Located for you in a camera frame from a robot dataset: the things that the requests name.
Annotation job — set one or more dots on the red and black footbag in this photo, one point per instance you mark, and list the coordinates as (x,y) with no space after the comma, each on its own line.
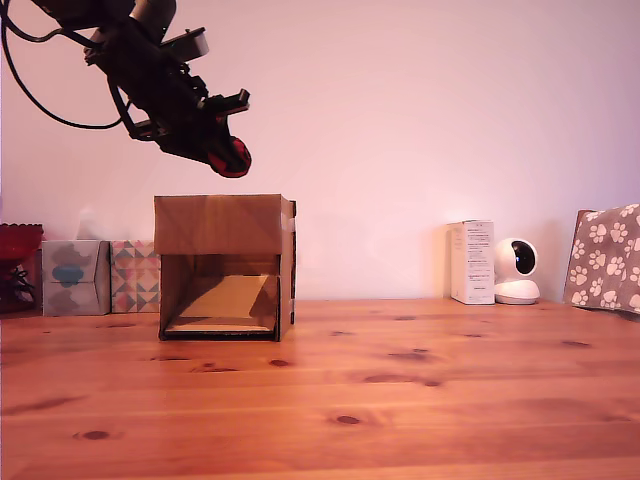
(220,164)

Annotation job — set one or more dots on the cardboard dice tower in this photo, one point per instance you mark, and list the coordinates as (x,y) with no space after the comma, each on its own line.
(217,225)

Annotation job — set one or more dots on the triangle pattern tissue box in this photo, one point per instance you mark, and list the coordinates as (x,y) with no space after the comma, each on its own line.
(135,279)

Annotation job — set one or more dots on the cloud print tissue box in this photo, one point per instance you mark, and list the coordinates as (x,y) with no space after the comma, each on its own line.
(70,279)

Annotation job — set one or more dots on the red glass bowl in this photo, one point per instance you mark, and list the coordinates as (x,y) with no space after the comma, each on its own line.
(15,244)

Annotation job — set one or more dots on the white printed carton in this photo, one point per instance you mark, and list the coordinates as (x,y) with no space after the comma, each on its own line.
(475,263)

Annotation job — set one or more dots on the grey paw print cloth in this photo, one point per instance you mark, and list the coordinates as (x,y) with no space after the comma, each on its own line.
(606,263)

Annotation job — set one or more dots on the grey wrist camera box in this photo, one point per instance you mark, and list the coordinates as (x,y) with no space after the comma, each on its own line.
(192,44)

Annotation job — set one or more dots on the small white round camera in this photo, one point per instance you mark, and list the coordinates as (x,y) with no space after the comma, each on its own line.
(515,288)

